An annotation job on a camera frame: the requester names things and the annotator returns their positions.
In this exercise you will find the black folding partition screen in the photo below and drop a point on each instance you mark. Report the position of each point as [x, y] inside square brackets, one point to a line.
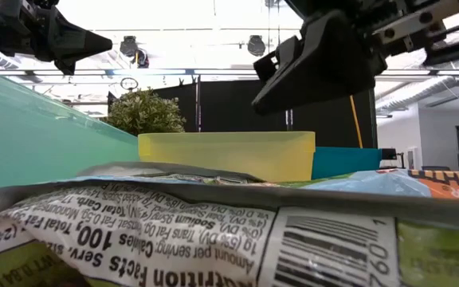
[229, 107]

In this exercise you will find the silver ventilation duct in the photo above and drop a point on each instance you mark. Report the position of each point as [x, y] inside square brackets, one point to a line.
[413, 95]

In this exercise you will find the green brown granola bar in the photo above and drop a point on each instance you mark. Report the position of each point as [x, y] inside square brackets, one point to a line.
[142, 169]

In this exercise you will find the small potted green plant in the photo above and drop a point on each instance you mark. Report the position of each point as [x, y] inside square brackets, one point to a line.
[146, 113]

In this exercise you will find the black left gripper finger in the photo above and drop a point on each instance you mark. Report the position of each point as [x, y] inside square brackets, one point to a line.
[74, 42]
[68, 67]

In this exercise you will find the black ceiling spotlight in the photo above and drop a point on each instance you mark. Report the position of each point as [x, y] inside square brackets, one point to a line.
[128, 45]
[256, 45]

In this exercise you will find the yellow translucent plastic bin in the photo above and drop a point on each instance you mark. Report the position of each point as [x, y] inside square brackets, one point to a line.
[225, 155]

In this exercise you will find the blue plastic bin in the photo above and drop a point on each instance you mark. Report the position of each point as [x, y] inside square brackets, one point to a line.
[345, 161]

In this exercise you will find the chewy granola bar packet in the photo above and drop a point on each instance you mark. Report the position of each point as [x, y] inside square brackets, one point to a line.
[134, 239]

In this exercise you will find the green translucent plastic bin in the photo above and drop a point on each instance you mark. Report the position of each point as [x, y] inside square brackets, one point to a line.
[34, 139]

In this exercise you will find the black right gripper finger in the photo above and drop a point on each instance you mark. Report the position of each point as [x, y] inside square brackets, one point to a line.
[273, 68]
[333, 68]

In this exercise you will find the long ceiling light strip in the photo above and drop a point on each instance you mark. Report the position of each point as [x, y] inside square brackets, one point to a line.
[150, 72]

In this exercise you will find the small black ceiling fixture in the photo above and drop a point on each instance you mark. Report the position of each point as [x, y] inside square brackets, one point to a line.
[142, 59]

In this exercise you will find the green orange Chewy granola bar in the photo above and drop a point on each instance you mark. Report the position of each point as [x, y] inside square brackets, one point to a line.
[393, 183]

